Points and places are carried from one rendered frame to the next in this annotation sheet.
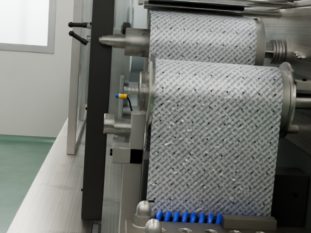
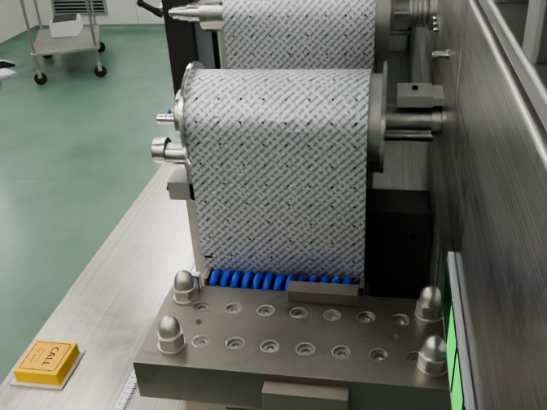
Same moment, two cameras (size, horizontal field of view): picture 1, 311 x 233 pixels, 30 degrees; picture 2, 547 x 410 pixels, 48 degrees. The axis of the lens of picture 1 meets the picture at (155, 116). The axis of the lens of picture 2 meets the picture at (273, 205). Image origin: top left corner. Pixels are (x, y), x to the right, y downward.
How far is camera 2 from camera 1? 0.50 m
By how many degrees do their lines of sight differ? 26
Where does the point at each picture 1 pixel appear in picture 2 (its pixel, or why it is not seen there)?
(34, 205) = (149, 202)
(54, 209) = (169, 207)
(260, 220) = (335, 294)
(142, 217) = (179, 293)
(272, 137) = (357, 181)
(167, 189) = (225, 243)
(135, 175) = not seen: hidden behind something
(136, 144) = not seen: hidden behind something
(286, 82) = (375, 102)
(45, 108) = not seen: outside the picture
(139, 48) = (219, 23)
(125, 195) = (194, 234)
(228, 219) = (292, 292)
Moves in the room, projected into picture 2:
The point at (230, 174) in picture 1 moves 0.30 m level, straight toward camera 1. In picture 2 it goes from (303, 227) to (201, 379)
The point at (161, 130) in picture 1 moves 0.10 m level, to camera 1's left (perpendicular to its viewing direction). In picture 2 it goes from (203, 176) to (137, 171)
